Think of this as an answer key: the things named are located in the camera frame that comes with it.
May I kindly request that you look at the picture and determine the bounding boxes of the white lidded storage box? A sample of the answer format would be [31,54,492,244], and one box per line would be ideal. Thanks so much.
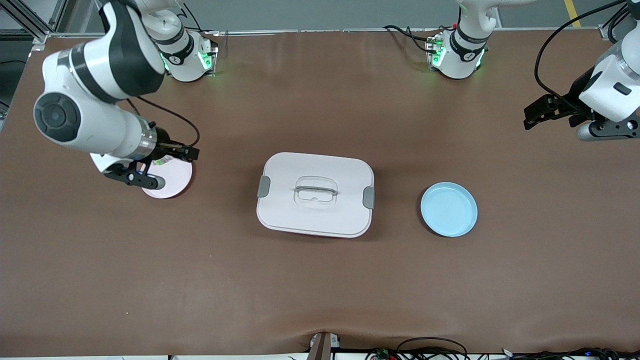
[256,152,376,239]

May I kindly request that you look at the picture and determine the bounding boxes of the pink round plate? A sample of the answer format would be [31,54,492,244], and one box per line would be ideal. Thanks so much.
[140,155,193,200]

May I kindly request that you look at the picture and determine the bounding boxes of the light blue round plate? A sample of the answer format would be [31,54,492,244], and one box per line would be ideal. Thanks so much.
[420,181,479,238]

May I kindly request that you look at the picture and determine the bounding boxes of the aluminium frame profile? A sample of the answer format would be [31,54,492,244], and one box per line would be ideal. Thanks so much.
[10,0,68,45]
[598,5,631,40]

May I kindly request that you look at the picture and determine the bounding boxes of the black right base cable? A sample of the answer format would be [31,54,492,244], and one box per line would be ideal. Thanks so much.
[180,2,219,51]

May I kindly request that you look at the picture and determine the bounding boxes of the black base cable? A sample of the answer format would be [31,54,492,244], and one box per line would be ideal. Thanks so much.
[180,2,219,51]
[383,25,443,54]

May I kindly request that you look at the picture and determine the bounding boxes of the black left base cable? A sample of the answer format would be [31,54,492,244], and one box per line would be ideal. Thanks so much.
[383,25,443,54]

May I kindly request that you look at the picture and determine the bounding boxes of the black cable bundle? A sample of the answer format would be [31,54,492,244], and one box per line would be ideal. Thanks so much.
[500,346,640,360]

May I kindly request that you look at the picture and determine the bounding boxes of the metal table edge bracket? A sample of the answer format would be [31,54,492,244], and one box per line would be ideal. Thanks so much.
[306,331,342,360]

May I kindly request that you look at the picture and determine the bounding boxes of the black cable loop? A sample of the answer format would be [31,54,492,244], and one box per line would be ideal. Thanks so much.
[396,337,470,360]

